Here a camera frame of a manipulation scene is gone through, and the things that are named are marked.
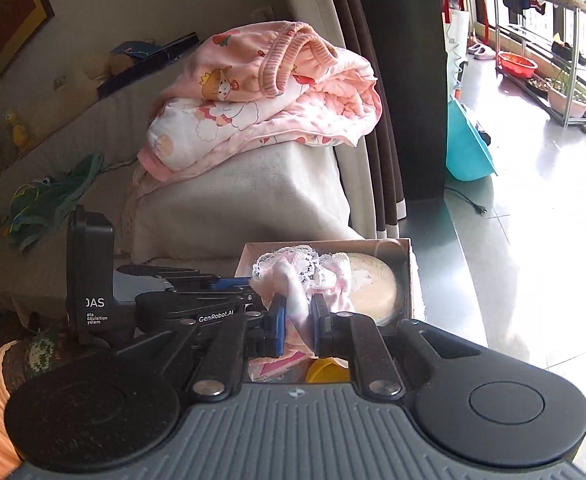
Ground pile of pink printed clothes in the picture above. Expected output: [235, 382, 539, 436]
[137, 20, 385, 183]

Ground grey sofa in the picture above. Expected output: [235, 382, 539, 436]
[0, 40, 204, 321]

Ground beige and blue plush toy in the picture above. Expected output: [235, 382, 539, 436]
[107, 40, 165, 77]

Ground red basin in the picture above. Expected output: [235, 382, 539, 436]
[496, 51, 538, 80]

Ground yellow plush toy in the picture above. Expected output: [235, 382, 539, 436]
[3, 109, 34, 150]

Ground green towel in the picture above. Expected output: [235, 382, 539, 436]
[7, 153, 105, 252]

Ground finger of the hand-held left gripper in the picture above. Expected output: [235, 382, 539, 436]
[117, 264, 220, 282]
[165, 277, 255, 295]

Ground yellow cup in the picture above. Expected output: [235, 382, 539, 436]
[306, 357, 352, 385]

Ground cardboard box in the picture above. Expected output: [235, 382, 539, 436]
[234, 238, 415, 332]

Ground pink lace cloth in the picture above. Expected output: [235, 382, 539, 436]
[249, 244, 355, 358]

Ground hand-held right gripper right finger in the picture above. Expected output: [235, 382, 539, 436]
[309, 294, 494, 401]

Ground potted plant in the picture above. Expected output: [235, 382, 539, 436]
[546, 62, 586, 121]

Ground grey blanket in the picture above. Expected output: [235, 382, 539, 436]
[132, 139, 370, 263]

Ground pink packet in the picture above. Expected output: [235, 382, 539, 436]
[249, 350, 310, 384]

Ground black power cable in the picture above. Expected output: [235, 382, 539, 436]
[445, 186, 489, 217]

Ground dark brown curtain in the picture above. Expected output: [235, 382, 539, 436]
[319, 0, 450, 240]

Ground metal rack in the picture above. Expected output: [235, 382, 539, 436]
[492, 0, 586, 127]

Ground pair of white slippers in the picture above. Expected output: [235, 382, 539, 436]
[467, 42, 497, 62]

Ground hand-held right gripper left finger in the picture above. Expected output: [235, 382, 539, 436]
[113, 294, 289, 402]

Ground person's left forearm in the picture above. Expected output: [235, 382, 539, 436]
[0, 326, 74, 392]

